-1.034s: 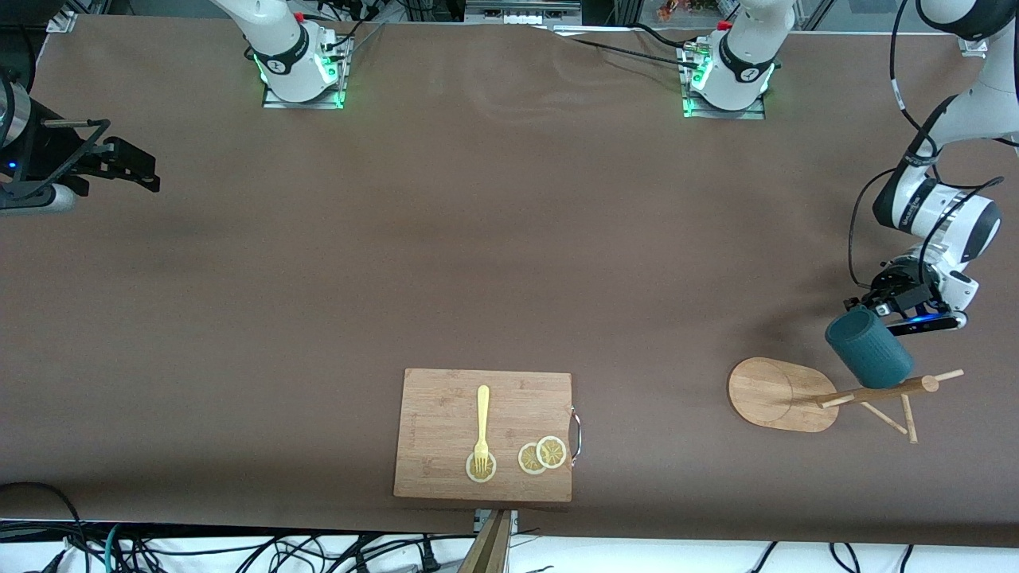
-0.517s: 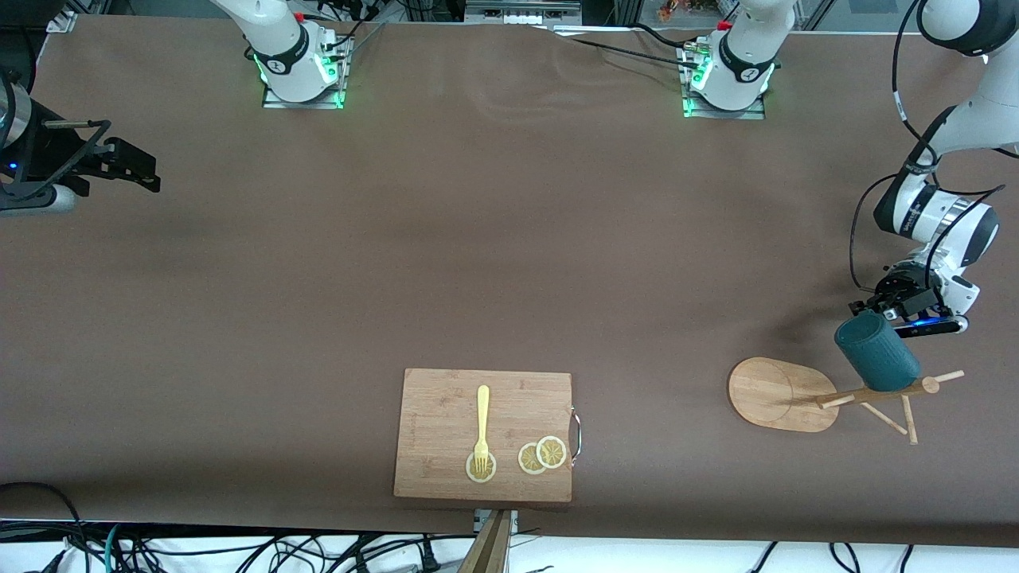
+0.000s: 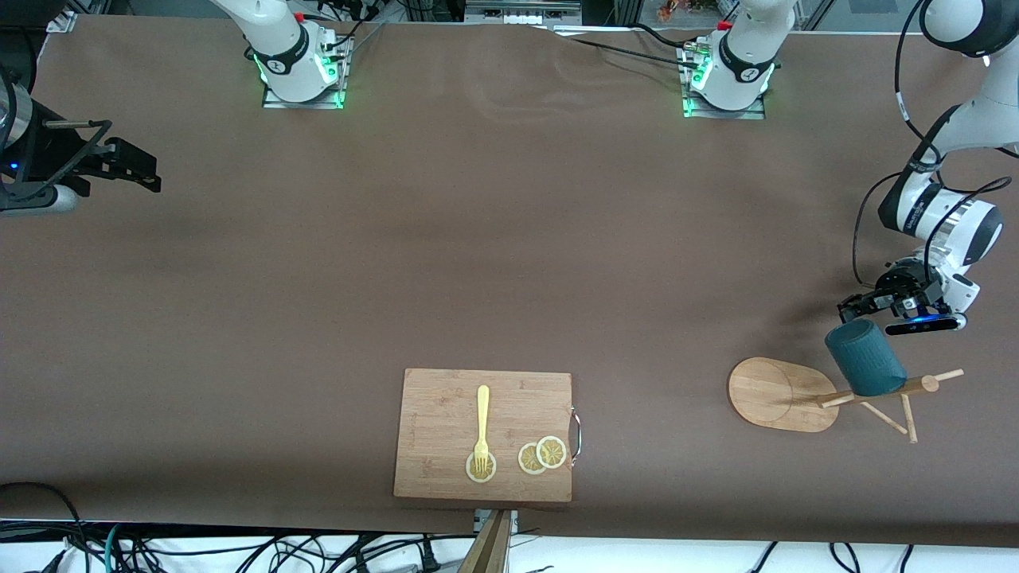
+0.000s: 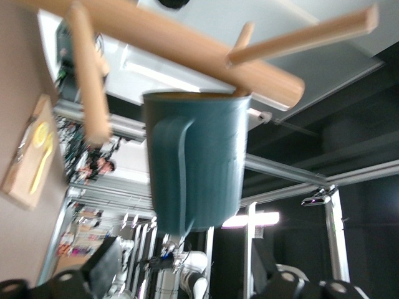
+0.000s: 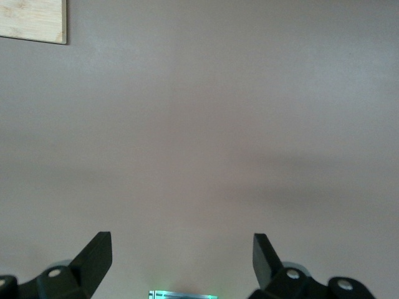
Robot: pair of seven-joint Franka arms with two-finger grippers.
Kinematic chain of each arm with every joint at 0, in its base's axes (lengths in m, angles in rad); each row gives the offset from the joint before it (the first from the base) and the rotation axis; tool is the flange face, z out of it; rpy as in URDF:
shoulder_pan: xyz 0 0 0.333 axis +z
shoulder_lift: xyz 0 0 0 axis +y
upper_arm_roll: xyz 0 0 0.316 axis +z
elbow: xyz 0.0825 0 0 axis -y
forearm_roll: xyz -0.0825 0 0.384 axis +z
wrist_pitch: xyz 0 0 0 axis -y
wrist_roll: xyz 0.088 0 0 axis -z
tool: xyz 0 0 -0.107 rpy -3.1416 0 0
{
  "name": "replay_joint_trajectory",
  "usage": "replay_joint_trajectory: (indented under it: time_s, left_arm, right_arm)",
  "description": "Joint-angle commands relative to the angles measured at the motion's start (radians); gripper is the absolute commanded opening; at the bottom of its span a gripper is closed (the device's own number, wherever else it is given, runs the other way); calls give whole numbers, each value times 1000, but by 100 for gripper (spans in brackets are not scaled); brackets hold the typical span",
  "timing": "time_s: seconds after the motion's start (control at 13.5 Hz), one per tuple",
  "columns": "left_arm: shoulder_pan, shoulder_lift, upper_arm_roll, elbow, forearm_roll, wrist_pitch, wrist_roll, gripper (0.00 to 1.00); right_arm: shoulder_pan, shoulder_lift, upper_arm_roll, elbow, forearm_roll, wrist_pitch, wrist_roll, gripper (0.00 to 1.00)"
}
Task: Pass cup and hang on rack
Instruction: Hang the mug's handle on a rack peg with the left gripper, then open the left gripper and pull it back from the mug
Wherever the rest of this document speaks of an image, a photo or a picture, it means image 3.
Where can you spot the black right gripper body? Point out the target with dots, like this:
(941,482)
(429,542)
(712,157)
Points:
(49,153)

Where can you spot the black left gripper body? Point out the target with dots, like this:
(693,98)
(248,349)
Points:
(898,286)

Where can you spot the dark teal cup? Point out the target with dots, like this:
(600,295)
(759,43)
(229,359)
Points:
(868,362)

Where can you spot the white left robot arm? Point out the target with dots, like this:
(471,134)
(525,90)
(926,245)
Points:
(967,231)

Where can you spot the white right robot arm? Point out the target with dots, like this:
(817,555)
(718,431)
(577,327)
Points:
(279,48)

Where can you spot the wooden mug rack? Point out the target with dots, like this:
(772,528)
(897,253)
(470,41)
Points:
(772,394)

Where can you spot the lemon slice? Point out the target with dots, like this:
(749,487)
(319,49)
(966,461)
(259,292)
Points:
(525,460)
(493,469)
(552,452)

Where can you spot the colourful toy pile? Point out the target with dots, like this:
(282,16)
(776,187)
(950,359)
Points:
(685,8)

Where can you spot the yellow plastic fork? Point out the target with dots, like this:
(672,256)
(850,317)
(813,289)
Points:
(482,414)

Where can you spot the bamboo cutting board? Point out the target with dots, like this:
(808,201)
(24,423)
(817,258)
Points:
(446,414)

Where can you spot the grey power strip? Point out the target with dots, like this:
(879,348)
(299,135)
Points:
(521,12)

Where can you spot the black power plug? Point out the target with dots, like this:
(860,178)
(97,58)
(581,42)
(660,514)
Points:
(430,561)

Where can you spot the aluminium frame corner bracket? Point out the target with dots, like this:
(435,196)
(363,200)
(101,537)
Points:
(62,22)

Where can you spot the metal post bracket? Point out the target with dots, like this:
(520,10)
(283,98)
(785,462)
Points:
(480,519)

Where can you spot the wooden post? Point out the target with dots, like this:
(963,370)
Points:
(489,553)

